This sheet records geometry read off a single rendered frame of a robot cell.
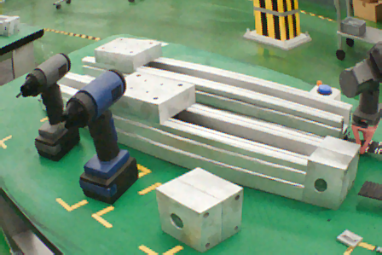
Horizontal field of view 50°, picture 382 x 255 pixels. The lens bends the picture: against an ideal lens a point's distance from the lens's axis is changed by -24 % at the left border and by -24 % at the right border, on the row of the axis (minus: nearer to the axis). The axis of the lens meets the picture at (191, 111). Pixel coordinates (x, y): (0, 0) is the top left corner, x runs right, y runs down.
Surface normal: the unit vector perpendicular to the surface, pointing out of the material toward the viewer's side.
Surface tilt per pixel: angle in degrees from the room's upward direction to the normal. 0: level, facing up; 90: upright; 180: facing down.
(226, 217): 90
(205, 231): 90
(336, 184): 90
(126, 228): 0
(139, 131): 90
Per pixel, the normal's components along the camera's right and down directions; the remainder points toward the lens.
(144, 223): -0.06, -0.91
